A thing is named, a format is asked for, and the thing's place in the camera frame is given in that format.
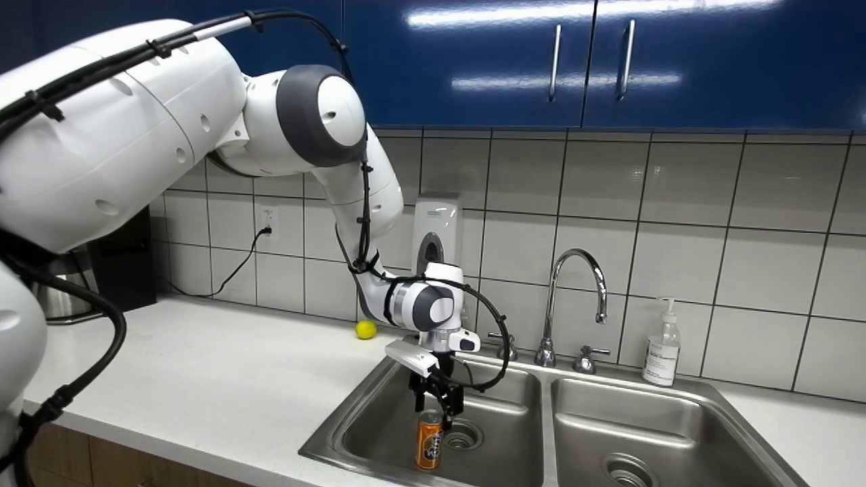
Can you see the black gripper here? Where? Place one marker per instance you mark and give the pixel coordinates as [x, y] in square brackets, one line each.
[438, 386]

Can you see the orange fanta can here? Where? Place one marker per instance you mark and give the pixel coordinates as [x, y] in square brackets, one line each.
[425, 439]

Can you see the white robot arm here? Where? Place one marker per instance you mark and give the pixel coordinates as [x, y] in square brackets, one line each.
[96, 130]

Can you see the stainless steel double sink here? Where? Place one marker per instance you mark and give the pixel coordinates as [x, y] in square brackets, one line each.
[551, 428]

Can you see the yellow-green ball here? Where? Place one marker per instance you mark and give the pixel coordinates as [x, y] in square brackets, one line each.
[365, 328]

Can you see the chrome kitchen faucet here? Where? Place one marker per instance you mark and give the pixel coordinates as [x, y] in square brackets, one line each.
[564, 306]

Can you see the clear soap dispenser bottle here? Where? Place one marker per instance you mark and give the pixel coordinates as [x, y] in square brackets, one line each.
[663, 347]

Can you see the blue upper cabinets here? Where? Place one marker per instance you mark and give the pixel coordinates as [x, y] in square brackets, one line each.
[721, 65]

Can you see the black appliance on counter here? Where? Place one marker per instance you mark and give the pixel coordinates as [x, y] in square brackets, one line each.
[126, 264]

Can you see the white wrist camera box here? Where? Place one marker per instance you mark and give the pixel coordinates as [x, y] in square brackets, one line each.
[414, 358]

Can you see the white wall power outlet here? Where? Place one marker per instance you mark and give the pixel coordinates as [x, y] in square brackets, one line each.
[269, 229]

